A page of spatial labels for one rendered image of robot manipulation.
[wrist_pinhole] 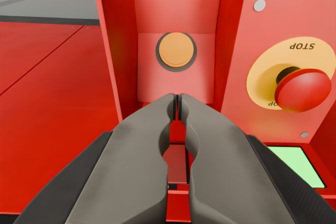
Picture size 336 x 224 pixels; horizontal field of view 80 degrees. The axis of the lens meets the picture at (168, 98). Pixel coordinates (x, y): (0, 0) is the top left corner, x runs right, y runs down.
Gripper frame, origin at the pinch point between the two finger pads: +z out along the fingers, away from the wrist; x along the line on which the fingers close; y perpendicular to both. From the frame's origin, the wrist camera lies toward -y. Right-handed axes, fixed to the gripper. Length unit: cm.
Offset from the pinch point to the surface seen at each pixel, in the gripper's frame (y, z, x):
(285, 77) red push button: 0.3, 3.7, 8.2
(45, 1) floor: 4, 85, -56
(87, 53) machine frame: 14, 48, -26
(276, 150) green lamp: 9.6, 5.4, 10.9
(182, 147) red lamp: 9.6, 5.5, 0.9
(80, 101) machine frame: 16.4, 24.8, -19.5
